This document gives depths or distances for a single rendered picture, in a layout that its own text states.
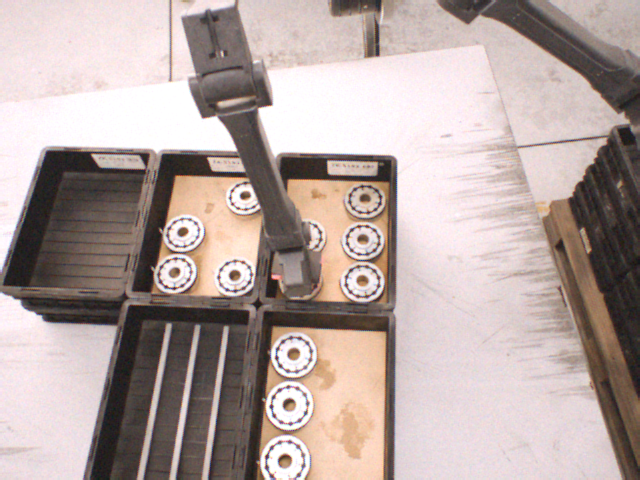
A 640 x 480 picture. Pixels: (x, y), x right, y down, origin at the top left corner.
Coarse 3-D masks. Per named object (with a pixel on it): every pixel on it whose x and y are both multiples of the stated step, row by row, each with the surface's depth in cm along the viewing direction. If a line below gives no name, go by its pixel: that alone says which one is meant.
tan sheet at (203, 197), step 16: (176, 176) 157; (176, 192) 155; (192, 192) 155; (208, 192) 154; (176, 208) 153; (192, 208) 152; (208, 208) 152; (224, 208) 152; (208, 224) 150; (224, 224) 150; (240, 224) 150; (256, 224) 149; (208, 240) 148; (224, 240) 148; (240, 240) 148; (256, 240) 147; (160, 256) 147; (192, 256) 146; (208, 256) 146; (224, 256) 146; (240, 256) 146; (256, 256) 145; (208, 272) 144; (208, 288) 142
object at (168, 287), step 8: (168, 256) 143; (176, 256) 143; (184, 256) 143; (160, 264) 142; (168, 264) 142; (184, 264) 142; (192, 264) 142; (160, 272) 141; (192, 272) 141; (160, 280) 141; (184, 280) 140; (192, 280) 140; (160, 288) 139; (168, 288) 140; (176, 288) 140; (184, 288) 139
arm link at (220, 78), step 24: (216, 0) 81; (192, 24) 79; (216, 24) 79; (240, 24) 80; (192, 48) 80; (216, 48) 81; (240, 48) 80; (216, 72) 82; (240, 72) 82; (216, 96) 84; (240, 96) 84
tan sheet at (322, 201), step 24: (288, 192) 153; (312, 192) 153; (336, 192) 152; (384, 192) 152; (312, 216) 150; (336, 216) 149; (384, 216) 149; (336, 240) 146; (384, 240) 146; (336, 264) 143; (384, 264) 143; (336, 288) 141; (384, 288) 140
